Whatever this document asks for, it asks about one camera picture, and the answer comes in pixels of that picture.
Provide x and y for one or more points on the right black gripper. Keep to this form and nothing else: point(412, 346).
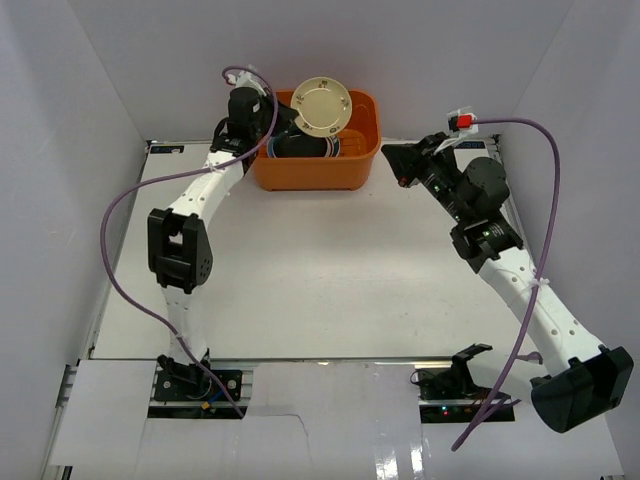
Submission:
point(409, 161)

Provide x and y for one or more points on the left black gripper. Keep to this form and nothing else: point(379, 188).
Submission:
point(279, 122)

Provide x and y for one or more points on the black plate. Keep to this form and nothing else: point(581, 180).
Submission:
point(298, 146)

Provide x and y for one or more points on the green rimmed white plate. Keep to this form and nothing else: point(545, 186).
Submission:
point(333, 142)

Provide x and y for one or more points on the beige small plate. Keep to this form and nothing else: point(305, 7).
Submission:
point(323, 105)

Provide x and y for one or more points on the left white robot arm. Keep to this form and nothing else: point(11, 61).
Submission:
point(179, 250)

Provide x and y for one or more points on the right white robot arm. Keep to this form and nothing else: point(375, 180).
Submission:
point(574, 376)

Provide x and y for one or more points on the orange plastic bin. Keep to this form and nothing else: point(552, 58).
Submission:
point(349, 170)

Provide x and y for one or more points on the right blue table label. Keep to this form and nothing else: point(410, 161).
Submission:
point(471, 145)

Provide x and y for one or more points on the blue table label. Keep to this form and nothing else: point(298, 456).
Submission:
point(471, 145)
point(171, 149)

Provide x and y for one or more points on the left blue table label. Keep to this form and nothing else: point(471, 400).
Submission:
point(171, 149)

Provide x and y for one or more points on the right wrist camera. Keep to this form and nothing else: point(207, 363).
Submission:
point(461, 125)

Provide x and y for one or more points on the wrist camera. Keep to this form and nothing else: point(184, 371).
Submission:
point(244, 78)
point(461, 125)

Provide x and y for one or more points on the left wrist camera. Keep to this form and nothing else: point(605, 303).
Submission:
point(244, 78)

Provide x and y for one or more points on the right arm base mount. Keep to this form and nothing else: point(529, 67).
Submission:
point(442, 400)

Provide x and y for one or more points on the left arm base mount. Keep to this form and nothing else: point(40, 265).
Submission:
point(178, 383)

